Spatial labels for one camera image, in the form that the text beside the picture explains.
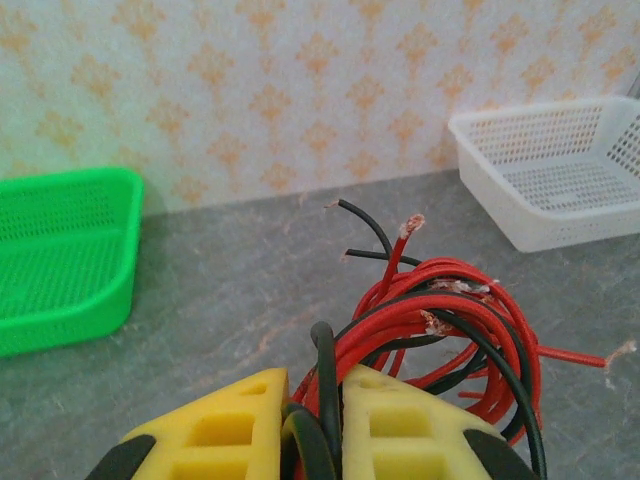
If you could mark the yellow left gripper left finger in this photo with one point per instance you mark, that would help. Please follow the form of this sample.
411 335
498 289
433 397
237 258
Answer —
225 450

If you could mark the white plastic mesh basket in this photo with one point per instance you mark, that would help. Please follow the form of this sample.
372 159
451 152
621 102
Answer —
530 230

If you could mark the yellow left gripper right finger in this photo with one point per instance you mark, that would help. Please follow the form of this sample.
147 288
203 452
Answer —
400 450

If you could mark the green plastic mesh basket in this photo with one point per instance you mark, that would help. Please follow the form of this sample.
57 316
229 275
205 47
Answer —
75 310

